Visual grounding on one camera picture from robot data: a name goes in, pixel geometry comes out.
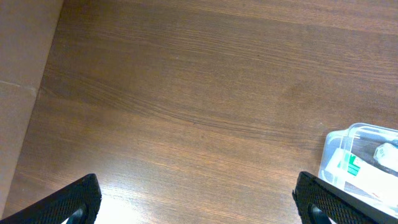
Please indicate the white green medicine box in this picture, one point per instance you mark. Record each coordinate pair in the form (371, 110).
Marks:
(347, 167)

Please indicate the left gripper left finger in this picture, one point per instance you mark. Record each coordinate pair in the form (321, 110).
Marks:
(78, 202)

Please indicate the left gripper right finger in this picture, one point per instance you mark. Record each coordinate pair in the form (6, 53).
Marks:
(319, 202)

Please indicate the clear plastic container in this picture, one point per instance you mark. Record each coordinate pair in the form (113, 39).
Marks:
(360, 139)

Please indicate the small blue-label gold-cap bottle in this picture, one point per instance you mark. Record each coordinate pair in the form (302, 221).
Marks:
(386, 155)

